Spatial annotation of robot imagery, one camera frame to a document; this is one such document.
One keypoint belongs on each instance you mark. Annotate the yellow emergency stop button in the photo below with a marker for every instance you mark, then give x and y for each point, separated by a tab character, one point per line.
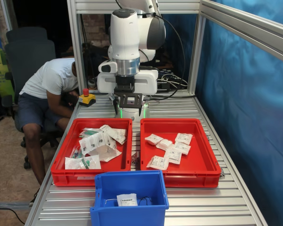
87	100

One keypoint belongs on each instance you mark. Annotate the white Fuhrmann bandage packet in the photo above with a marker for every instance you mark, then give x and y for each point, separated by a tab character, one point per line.
157	162
127	200
173	156
182	148
184	138
153	139

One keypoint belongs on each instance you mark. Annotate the blue curtain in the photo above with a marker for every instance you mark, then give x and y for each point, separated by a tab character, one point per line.
250	117

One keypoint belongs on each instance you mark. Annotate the white printed paper pouch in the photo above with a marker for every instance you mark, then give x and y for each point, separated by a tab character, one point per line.
115	134

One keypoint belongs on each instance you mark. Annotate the aluminium profile frame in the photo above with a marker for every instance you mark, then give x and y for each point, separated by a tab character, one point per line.
250	30

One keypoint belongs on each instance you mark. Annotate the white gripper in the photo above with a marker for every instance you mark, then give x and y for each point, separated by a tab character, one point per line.
146	81

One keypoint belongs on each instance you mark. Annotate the small clear cannula package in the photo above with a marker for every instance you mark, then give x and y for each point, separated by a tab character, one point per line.
76	151

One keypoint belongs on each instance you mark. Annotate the blue open-front storage bin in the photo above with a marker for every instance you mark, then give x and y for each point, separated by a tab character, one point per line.
132	183

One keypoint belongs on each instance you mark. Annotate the bandage packet clear side up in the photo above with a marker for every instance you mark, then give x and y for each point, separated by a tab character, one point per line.
164	144

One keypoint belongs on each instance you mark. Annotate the dark office chair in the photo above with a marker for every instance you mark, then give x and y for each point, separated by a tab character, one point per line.
30	47

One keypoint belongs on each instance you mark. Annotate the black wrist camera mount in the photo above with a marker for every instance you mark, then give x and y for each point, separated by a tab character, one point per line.
128	100

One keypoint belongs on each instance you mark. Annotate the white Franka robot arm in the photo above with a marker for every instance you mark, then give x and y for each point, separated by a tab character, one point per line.
125	35

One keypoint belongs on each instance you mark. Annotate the clear plastic pouch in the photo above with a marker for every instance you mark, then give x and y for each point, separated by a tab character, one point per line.
108	154

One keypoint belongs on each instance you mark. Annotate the red plastic crate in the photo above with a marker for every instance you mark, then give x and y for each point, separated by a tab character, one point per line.
198	164
122	150

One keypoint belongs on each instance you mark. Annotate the strip of needle blister packs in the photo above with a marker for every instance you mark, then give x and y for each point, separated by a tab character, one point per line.
94	142

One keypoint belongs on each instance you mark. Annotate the white tape roll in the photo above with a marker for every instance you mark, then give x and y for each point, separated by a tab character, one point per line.
92	83

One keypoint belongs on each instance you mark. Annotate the person in white t-shirt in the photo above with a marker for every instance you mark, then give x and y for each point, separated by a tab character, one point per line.
49	77

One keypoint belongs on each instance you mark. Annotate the metal angle bracket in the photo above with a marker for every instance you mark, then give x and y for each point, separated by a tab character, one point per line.
135	159

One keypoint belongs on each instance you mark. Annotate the green syringe package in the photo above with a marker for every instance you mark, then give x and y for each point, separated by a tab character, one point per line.
89	133

